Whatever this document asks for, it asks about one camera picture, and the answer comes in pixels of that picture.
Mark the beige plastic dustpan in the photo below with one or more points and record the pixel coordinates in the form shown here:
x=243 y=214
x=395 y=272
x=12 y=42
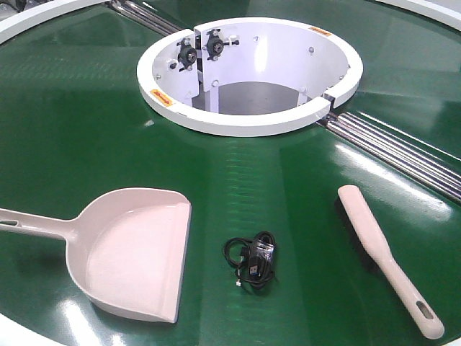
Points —
x=125 y=250

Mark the beige hand brush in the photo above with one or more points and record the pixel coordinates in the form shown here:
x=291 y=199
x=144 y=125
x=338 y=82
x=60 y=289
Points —
x=373 y=241

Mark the orange warning sticker front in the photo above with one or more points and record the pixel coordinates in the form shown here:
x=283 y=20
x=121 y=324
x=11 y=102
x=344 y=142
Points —
x=163 y=98

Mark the orange warning sticker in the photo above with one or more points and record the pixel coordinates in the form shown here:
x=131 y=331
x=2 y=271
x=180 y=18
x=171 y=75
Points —
x=163 y=98
x=321 y=31

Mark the orange warning sticker back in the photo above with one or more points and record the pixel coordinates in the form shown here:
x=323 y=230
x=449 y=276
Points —
x=321 y=31

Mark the chrome rollers far left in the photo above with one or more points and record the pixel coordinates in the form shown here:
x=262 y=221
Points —
x=144 y=15

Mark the chrome rollers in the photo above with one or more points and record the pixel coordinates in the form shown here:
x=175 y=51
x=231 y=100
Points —
x=402 y=155
x=144 y=15

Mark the chrome rollers near right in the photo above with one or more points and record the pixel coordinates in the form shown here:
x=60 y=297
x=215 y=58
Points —
x=402 y=155

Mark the white outer rim left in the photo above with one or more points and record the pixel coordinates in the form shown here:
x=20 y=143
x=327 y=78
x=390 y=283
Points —
x=18 y=23

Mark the white rim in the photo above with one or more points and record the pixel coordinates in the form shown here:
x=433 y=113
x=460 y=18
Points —
x=446 y=12
x=18 y=23

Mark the white outer rim right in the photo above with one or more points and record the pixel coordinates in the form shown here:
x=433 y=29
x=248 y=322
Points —
x=446 y=12

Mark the left black bearing mount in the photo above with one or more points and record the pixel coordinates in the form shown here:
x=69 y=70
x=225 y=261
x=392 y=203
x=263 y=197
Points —
x=187 y=55

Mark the black bearing mount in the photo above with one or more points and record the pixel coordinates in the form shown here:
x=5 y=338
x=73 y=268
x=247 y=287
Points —
x=215 y=44
x=187 y=55

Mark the right black bearing mount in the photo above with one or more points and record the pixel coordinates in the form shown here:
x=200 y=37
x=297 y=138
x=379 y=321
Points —
x=215 y=44

